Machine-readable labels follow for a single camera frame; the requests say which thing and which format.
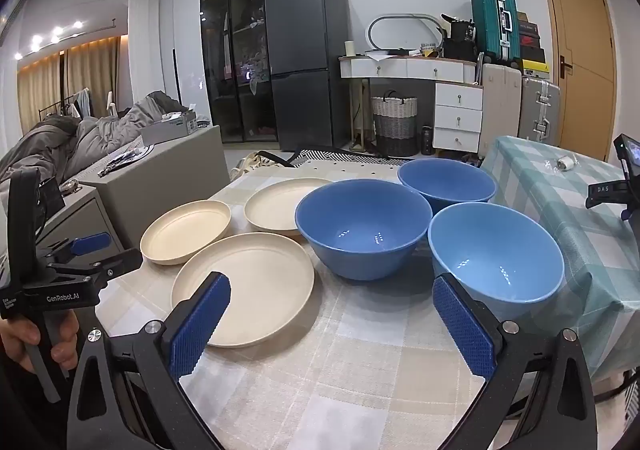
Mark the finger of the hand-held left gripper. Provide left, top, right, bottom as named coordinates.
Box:
left=47, top=248, right=144, bottom=289
left=37, top=232, right=112, bottom=267

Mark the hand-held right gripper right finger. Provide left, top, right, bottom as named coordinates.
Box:
left=432, top=274, right=599, bottom=450

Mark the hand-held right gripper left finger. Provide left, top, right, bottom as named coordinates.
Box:
left=66, top=272, right=232, bottom=450

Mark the cream plate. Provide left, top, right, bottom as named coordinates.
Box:
left=171, top=232, right=316, bottom=349
left=140, top=200, right=232, bottom=265
left=244, top=178, right=336, bottom=237

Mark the light blue bowl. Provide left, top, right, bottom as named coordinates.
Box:
left=427, top=202, right=565, bottom=305

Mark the person's left hand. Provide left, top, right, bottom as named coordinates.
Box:
left=0, top=312, right=81, bottom=376

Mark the grey duvet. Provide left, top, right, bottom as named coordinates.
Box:
left=0, top=90, right=193, bottom=185

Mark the grey cardboard box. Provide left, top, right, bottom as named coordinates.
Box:
left=140, top=110, right=198, bottom=145

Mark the beige curtain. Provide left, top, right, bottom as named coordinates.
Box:
left=17, top=34, right=128, bottom=135

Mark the small wrapped white roll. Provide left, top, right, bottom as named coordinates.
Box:
left=545, top=156, right=576, bottom=175

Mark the black and white rug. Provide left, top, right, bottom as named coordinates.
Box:
left=287, top=148, right=426, bottom=168

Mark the ceiling track light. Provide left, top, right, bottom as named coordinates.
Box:
left=14, top=20, right=88, bottom=61

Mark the white drawer unit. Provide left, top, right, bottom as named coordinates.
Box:
left=432, top=81, right=483, bottom=153

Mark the woven laundry basket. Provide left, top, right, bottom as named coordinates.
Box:
left=371, top=90, right=418, bottom=158

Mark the beige suitcase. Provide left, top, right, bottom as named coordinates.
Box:
left=480, top=62, right=523, bottom=158

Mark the silver suitcase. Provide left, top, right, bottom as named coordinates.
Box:
left=519, top=74, right=561, bottom=143

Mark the black smartphone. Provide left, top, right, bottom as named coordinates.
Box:
left=613, top=133, right=640, bottom=181

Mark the glass door cabinet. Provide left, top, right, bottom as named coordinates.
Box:
left=200, top=0, right=281, bottom=145

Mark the black refrigerator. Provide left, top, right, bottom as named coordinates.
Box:
left=264, top=0, right=351, bottom=153

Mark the white vanity desk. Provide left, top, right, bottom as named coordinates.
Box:
left=339, top=54, right=483, bottom=151

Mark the black bag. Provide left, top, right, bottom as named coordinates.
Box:
left=442, top=14, right=478, bottom=61

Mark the stack of shoe boxes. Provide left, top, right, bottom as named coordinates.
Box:
left=515, top=11, right=551, bottom=78

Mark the wooden door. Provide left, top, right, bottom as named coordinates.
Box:
left=536, top=0, right=617, bottom=163

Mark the green suitcase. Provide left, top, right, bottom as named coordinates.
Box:
left=471, top=0, right=518, bottom=68

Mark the oval mirror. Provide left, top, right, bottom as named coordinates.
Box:
left=367, top=12, right=446, bottom=53

